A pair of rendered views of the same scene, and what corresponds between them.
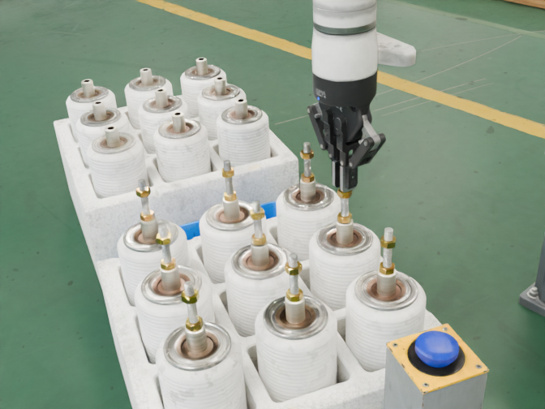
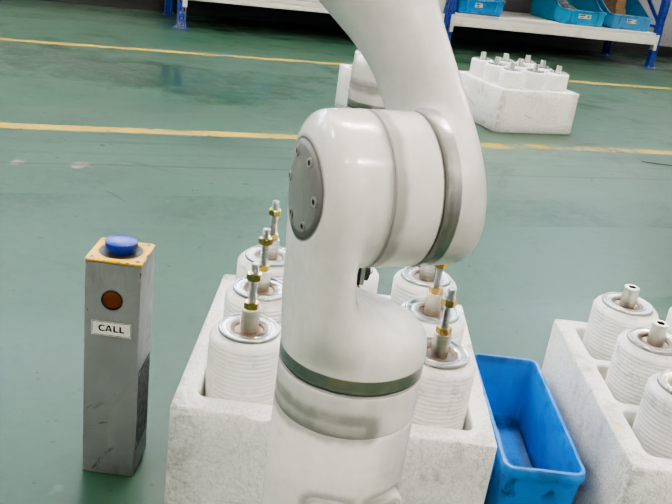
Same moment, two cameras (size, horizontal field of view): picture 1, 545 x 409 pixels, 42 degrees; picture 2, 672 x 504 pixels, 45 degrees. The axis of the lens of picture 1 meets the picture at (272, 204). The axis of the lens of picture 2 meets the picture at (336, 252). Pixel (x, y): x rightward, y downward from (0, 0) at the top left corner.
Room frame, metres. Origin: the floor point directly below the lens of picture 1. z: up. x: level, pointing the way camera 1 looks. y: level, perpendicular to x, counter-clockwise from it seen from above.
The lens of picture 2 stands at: (1.03, -0.95, 0.73)
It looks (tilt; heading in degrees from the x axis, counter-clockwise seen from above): 22 degrees down; 108
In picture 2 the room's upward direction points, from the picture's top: 8 degrees clockwise
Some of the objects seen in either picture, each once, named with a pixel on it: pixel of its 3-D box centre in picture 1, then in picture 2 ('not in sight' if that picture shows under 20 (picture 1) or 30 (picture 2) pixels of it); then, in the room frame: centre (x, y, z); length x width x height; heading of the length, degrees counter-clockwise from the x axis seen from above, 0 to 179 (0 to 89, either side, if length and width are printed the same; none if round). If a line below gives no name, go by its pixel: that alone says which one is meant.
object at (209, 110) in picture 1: (225, 134); not in sight; (1.29, 0.09, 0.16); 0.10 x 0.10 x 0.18
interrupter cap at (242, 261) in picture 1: (260, 260); not in sight; (0.74, 0.02, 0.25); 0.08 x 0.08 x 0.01
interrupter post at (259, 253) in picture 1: (259, 252); not in sight; (0.74, 0.02, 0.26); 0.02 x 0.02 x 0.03
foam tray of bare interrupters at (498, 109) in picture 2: not in sight; (512, 102); (0.54, 2.72, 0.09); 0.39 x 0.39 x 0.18; 43
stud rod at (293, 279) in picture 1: (293, 281); (264, 254); (0.63, -0.02, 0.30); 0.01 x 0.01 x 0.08
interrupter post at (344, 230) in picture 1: (344, 230); not in sight; (0.78, -0.09, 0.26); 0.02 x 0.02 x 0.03
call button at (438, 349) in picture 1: (436, 351); (121, 246); (0.49, -0.15, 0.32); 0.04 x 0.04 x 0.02
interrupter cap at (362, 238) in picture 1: (344, 238); not in sight; (0.78, -0.09, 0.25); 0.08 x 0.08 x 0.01
